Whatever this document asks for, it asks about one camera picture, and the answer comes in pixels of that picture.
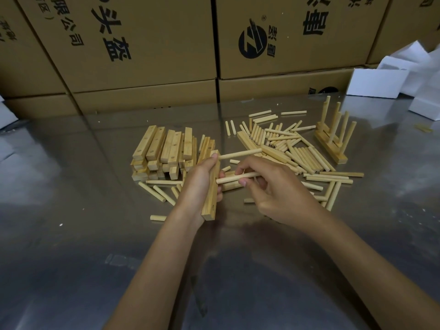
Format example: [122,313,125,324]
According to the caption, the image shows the drilled wooden block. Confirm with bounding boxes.
[317,121,346,151]
[201,150,222,222]
[314,129,348,165]
[237,131,263,158]

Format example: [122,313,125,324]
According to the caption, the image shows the person's left forearm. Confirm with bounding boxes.
[104,211,200,330]

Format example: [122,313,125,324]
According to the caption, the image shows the person's right forearm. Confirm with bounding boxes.
[297,209,440,330]

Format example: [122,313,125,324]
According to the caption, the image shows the pile of wooden dowels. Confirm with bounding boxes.
[138,110,365,222]

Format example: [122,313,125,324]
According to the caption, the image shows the shiny metal table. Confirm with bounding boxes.
[0,92,440,330]

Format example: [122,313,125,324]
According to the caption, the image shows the person's right hand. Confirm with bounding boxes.
[235,155,323,235]

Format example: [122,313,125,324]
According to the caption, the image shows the stack of brown cardboard boxes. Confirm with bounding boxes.
[0,0,440,117]

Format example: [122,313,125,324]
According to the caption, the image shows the pile of drilled wooden bars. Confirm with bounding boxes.
[130,125,216,182]

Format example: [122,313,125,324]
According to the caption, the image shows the stack of white foam blocks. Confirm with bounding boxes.
[0,96,18,129]
[377,40,440,121]

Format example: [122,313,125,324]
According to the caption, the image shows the person's left hand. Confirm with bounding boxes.
[174,154,227,230]

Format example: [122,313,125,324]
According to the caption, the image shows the clear tape patch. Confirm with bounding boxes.
[104,254,142,270]

